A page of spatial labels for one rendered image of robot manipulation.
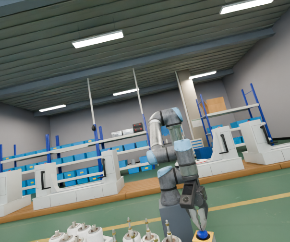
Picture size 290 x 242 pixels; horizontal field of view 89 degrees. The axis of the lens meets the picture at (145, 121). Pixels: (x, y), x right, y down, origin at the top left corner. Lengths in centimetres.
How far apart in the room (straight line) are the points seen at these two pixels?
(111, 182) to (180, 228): 177
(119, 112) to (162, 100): 275
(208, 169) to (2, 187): 358
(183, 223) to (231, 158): 189
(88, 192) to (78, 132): 754
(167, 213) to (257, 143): 229
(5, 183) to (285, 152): 474
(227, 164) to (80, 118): 889
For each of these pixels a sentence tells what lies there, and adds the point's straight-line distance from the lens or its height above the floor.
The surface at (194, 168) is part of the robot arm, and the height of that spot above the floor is 57.
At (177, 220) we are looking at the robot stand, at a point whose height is 22.
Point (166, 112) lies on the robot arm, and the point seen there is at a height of 91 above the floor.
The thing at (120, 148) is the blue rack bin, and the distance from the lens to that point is 533.
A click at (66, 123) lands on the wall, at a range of 1061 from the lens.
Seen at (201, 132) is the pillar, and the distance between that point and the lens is 698.
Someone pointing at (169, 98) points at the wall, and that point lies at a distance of 942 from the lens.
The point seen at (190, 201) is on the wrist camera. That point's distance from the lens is 63.
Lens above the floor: 68
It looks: 11 degrees up
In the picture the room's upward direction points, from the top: 12 degrees counter-clockwise
